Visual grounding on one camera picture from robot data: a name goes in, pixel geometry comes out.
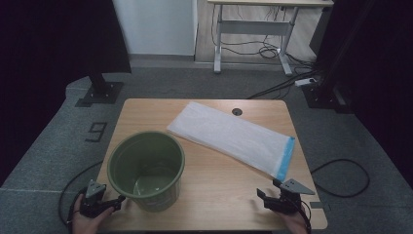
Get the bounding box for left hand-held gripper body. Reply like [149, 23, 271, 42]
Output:
[78, 178, 115, 218]

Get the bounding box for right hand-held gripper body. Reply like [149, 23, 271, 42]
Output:
[263, 178, 317, 215]

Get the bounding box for green plastic bucket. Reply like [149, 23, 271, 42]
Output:
[106, 130, 186, 214]

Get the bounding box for white plastic bag blue edge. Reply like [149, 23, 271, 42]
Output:
[166, 100, 296, 183]

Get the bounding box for person's left hand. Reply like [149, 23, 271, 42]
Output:
[71, 194, 115, 234]

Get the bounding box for person's right hand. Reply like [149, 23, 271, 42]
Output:
[278, 208, 310, 234]

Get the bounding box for black tape floor mark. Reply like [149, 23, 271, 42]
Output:
[85, 122, 108, 143]

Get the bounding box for black slanted stand with base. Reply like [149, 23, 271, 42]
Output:
[301, 0, 378, 115]

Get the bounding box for white power strip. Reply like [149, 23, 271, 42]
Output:
[294, 77, 318, 88]

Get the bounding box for black stand base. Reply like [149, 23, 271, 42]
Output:
[75, 72, 125, 108]

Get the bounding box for dark curtain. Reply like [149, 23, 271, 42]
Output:
[311, 0, 413, 179]
[0, 0, 132, 189]

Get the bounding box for white metal-legged desk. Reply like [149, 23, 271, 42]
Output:
[207, 0, 335, 77]

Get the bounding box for right hand-held gripper black cable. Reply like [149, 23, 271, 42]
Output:
[297, 198, 314, 234]

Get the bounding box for hand-held gripper black cable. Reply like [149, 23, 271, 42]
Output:
[297, 198, 314, 234]
[57, 160, 105, 228]

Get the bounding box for left hand-held gripper black cable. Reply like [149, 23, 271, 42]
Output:
[57, 160, 105, 228]

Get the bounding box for black looped floor cable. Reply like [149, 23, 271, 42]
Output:
[310, 158, 371, 199]

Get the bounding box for black cables from power strip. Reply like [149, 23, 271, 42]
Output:
[246, 69, 322, 100]

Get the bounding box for black cable tangle under desk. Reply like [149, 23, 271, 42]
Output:
[210, 4, 320, 71]

